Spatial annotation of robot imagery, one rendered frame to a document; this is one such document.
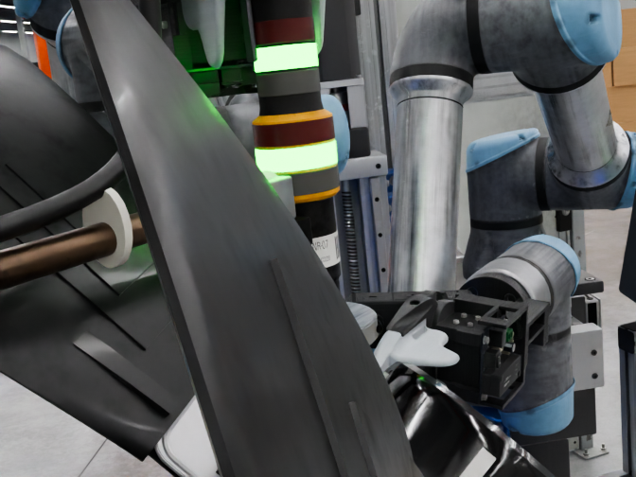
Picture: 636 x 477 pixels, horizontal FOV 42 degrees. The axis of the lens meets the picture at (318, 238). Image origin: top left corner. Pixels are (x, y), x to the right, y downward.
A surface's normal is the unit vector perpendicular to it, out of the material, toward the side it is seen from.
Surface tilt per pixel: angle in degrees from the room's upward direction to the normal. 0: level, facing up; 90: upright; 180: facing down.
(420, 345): 6
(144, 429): 62
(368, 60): 90
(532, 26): 102
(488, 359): 90
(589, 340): 90
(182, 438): 53
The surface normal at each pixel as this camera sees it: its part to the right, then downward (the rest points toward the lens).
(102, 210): -0.56, 0.23
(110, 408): 0.54, -0.40
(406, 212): -0.63, -0.17
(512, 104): 0.35, 0.16
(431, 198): 0.00, -0.16
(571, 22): -0.33, 0.45
